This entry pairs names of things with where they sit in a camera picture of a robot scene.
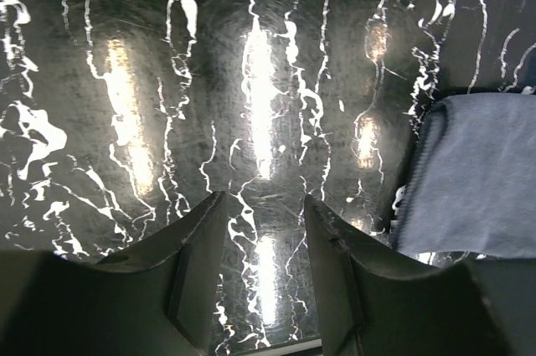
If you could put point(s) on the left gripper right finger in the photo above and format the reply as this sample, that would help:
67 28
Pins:
371 300

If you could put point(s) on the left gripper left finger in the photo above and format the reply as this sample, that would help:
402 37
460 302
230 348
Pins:
155 297

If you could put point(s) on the dark blue towel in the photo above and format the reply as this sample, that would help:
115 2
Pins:
472 179

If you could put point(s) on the black marbled table mat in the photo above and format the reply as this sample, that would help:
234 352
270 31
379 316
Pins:
119 116

